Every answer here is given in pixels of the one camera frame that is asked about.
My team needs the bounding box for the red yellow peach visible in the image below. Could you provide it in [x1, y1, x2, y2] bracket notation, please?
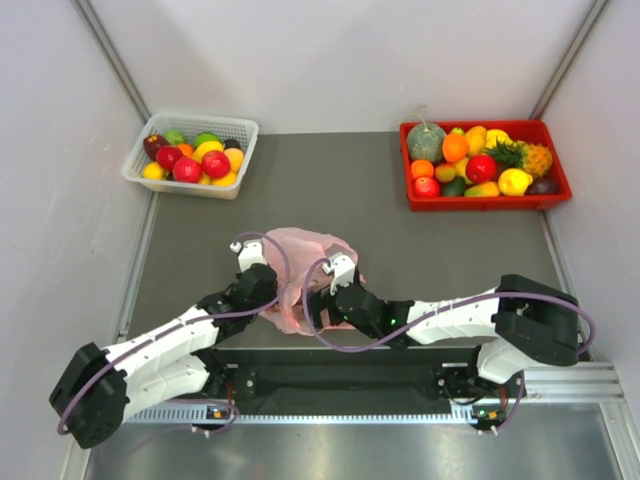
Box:
[435, 163, 457, 184]

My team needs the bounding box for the red apple in basket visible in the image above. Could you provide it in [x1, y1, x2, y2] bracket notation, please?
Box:
[201, 150, 231, 179]

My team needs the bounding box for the dark red fruit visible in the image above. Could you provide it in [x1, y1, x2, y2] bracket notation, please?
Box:
[142, 134, 170, 161]

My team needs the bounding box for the dark passion fruit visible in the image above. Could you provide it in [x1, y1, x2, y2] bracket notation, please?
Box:
[526, 178, 559, 195]

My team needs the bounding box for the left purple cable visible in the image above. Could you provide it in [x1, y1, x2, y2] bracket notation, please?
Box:
[56, 230, 293, 436]

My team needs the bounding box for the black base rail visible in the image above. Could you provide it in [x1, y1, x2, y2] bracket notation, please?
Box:
[112, 347, 591, 406]

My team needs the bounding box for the yellow mango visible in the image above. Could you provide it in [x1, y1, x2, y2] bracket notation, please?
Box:
[464, 125, 487, 157]

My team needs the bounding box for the green lime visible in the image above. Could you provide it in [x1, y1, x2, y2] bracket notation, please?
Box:
[193, 132, 220, 148]

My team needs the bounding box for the pineapple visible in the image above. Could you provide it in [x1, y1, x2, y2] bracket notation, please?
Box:
[487, 141, 553, 179]

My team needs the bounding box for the white plastic basket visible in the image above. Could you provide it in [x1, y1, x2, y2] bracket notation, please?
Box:
[122, 114, 259, 200]

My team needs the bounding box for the red pomegranate in crate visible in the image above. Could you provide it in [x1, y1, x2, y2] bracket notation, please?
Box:
[412, 176, 441, 198]

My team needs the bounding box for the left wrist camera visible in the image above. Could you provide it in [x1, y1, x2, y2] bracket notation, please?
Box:
[229, 239, 267, 273]

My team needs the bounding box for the mango in crate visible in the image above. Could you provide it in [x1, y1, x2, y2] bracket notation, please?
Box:
[464, 181, 501, 198]

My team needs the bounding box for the red apple in crate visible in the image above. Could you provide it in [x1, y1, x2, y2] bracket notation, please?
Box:
[465, 154, 498, 184]

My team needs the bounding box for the avocado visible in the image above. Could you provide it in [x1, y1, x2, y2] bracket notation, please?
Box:
[441, 176, 467, 197]

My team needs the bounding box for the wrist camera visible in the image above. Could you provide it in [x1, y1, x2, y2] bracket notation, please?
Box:
[322, 253, 356, 295]
[229, 239, 267, 273]

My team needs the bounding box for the yellow lemon in basket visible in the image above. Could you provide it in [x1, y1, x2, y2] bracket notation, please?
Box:
[142, 162, 166, 180]

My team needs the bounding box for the green melon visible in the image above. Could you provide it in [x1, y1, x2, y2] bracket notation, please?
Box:
[406, 122, 446, 163]

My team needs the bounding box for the red apple basket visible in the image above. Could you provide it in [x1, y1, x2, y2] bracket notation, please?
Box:
[172, 156, 202, 183]
[155, 145, 183, 172]

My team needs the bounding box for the pink plastic bag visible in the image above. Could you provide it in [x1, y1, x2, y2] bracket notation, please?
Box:
[261, 227, 359, 336]

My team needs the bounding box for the red apple left basket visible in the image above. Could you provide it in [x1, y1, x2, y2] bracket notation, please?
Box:
[155, 145, 183, 172]

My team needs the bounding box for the yellow lemon in crate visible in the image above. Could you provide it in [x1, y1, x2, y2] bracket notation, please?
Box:
[498, 168, 533, 196]

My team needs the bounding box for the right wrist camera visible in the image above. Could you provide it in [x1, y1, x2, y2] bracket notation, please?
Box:
[322, 253, 356, 295]

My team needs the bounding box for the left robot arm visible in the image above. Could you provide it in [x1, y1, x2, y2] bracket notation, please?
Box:
[49, 264, 278, 449]

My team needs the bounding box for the orange in crate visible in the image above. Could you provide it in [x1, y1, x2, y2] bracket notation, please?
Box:
[410, 159, 435, 179]

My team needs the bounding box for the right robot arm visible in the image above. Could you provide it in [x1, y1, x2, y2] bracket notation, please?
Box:
[302, 274, 581, 396]

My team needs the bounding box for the banana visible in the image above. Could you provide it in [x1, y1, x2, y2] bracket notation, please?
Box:
[485, 129, 513, 150]

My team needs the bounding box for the red apple front basket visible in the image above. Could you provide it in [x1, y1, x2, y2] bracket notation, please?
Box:
[172, 156, 202, 183]

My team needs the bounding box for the orange fruit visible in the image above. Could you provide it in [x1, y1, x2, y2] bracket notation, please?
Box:
[442, 132, 469, 163]

